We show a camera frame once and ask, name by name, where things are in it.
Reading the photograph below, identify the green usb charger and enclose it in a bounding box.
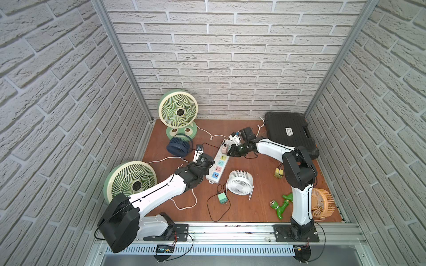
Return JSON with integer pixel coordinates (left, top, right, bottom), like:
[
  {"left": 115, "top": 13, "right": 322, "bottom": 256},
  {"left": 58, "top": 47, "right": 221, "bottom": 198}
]
[{"left": 217, "top": 193, "right": 229, "bottom": 204}]

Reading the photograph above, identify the yellow usb charger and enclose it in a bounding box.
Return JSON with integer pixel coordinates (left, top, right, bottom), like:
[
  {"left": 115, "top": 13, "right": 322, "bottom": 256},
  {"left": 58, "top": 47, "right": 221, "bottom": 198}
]
[{"left": 274, "top": 168, "right": 284, "bottom": 178}]

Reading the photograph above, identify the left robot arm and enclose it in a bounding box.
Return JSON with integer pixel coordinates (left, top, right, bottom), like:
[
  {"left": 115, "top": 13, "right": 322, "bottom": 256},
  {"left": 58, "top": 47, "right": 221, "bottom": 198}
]
[{"left": 97, "top": 153, "right": 214, "bottom": 253}]

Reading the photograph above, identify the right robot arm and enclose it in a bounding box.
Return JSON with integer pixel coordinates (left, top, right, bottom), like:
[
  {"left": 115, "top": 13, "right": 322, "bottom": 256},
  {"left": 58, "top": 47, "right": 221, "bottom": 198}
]
[{"left": 227, "top": 139, "right": 317, "bottom": 239}]

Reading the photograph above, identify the white power strip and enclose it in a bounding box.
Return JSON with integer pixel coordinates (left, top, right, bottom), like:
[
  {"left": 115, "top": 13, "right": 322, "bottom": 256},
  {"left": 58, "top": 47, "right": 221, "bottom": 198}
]
[{"left": 206, "top": 146, "right": 230, "bottom": 184}]

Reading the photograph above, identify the small navy blue fan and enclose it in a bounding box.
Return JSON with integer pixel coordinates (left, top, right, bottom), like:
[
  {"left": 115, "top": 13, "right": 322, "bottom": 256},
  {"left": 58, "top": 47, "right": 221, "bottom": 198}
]
[{"left": 166, "top": 133, "right": 194, "bottom": 157}]

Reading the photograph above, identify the small white desk fan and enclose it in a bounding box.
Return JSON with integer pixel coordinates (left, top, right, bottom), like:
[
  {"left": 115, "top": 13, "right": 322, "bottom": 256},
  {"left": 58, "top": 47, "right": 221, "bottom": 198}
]
[{"left": 225, "top": 170, "right": 254, "bottom": 200}]

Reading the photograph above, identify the green fan at back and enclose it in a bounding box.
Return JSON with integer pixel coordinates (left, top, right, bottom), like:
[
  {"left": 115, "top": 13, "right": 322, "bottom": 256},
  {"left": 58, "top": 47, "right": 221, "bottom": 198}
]
[{"left": 158, "top": 89, "right": 199, "bottom": 141}]

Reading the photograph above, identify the green fan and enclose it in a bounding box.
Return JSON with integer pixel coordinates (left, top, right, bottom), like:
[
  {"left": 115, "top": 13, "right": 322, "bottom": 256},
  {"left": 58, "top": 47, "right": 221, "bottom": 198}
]
[
  {"left": 158, "top": 89, "right": 199, "bottom": 141},
  {"left": 103, "top": 161, "right": 158, "bottom": 204}
]

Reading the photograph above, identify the green fan front left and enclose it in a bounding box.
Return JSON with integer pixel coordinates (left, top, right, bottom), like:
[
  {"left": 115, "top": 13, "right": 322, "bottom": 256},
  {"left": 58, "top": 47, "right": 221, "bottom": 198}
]
[{"left": 103, "top": 161, "right": 158, "bottom": 204}]

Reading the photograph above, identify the orange small fan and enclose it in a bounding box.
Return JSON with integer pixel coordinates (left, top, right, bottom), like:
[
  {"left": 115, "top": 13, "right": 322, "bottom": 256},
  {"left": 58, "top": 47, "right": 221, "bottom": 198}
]
[{"left": 311, "top": 188, "right": 336, "bottom": 219}]

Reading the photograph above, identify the black tool case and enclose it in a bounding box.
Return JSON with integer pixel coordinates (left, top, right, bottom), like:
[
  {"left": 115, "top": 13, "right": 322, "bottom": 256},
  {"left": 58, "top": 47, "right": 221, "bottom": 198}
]
[{"left": 265, "top": 111, "right": 320, "bottom": 160}]

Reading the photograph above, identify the green plastic toy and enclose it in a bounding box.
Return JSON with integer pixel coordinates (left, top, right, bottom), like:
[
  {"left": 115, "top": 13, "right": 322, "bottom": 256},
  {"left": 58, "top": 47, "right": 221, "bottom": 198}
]
[{"left": 270, "top": 194, "right": 294, "bottom": 220}]

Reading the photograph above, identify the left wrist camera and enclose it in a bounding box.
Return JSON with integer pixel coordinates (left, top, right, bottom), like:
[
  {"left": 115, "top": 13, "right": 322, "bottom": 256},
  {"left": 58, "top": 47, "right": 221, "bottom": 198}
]
[{"left": 193, "top": 144, "right": 204, "bottom": 162}]

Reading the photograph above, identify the black usb cable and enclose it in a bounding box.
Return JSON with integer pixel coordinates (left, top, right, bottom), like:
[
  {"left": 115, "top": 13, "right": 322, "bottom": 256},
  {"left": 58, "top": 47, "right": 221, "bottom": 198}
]
[{"left": 206, "top": 184, "right": 232, "bottom": 222}]

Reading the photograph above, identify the white power strip cable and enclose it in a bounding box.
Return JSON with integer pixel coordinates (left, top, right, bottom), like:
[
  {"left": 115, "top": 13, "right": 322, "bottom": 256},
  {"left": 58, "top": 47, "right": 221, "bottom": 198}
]
[{"left": 229, "top": 117, "right": 266, "bottom": 142}]

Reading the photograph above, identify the white fan cable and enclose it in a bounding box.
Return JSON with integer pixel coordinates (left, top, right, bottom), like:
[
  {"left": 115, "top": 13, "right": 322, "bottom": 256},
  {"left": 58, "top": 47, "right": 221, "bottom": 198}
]
[{"left": 146, "top": 156, "right": 200, "bottom": 211}]

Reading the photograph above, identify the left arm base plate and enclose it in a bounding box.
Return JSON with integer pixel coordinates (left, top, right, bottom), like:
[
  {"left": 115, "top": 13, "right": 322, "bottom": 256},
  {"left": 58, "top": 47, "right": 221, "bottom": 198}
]
[{"left": 143, "top": 223, "right": 189, "bottom": 242}]

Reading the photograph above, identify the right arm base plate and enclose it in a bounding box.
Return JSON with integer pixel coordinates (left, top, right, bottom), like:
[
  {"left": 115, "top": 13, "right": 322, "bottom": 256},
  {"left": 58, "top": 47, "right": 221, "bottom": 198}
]
[{"left": 272, "top": 224, "right": 320, "bottom": 243}]

